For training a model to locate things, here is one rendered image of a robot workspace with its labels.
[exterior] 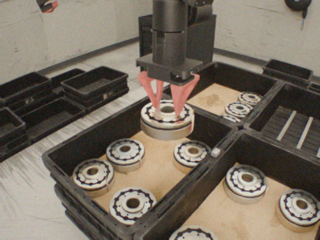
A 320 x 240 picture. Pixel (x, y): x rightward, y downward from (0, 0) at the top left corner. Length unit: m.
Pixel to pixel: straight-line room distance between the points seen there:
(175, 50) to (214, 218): 0.36
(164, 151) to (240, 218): 0.28
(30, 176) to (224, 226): 0.65
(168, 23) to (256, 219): 0.44
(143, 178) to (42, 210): 0.34
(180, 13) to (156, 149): 0.43
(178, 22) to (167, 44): 0.04
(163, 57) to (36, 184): 0.63
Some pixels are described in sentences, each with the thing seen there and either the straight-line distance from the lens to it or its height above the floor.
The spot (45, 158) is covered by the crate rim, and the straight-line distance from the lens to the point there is 0.59.
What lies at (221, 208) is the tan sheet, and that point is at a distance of 0.58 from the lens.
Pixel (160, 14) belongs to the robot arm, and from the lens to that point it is 0.39.
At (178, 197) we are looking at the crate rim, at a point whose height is 0.93.
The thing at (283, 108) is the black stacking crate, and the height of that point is 0.83.
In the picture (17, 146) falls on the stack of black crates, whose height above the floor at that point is 0.49.
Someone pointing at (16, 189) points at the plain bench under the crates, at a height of 0.70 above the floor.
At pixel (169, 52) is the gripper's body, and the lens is 0.40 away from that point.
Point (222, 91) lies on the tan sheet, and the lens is 1.05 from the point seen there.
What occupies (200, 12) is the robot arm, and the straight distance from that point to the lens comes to 0.45.
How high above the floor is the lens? 1.29
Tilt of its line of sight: 33 degrees down
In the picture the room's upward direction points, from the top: straight up
